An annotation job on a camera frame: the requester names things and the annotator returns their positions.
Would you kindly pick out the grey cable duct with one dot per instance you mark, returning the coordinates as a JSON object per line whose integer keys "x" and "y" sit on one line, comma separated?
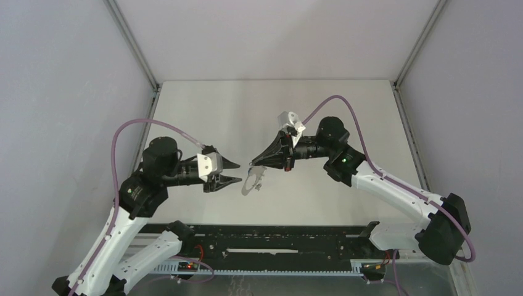
{"x": 172, "y": 268}

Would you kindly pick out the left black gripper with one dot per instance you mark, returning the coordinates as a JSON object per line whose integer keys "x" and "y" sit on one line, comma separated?
{"x": 224, "y": 180}

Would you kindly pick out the aluminium frame post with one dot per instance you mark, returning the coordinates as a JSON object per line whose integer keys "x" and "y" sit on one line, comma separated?
{"x": 121, "y": 23}
{"x": 420, "y": 41}

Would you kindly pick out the right aluminium frame post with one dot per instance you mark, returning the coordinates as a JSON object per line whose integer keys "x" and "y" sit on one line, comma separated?
{"x": 420, "y": 41}

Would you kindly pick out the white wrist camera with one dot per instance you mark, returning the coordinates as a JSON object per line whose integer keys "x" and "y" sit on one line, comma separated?
{"x": 290, "y": 124}
{"x": 209, "y": 165}

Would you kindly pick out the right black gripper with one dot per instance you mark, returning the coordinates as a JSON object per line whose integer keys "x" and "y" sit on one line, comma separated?
{"x": 280, "y": 154}

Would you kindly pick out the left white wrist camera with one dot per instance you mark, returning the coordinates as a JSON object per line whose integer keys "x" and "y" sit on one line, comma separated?
{"x": 209, "y": 165}

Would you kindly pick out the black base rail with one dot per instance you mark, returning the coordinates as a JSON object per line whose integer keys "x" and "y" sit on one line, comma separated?
{"x": 283, "y": 248}

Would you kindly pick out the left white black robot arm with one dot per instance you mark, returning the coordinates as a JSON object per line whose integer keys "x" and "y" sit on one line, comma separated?
{"x": 105, "y": 271}

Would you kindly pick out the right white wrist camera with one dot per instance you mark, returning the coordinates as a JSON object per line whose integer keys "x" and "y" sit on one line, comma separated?
{"x": 290, "y": 124}

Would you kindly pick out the left aluminium frame post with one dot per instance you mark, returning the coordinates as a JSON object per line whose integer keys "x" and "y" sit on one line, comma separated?
{"x": 121, "y": 23}

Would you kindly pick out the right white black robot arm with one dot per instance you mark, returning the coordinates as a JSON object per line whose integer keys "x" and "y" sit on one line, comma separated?
{"x": 438, "y": 224}

